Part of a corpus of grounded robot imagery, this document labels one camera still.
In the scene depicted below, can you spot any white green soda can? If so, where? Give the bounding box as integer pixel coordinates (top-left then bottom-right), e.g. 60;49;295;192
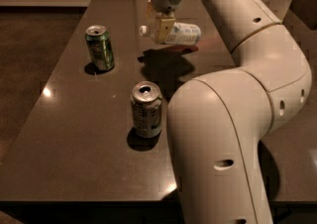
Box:
131;81;162;139

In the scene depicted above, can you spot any clear plastic bottle blue label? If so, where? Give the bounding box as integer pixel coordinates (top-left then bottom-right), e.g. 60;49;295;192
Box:
139;22;201;46

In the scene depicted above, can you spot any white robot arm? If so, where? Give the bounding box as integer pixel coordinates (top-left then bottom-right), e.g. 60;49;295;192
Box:
151;0;312;224

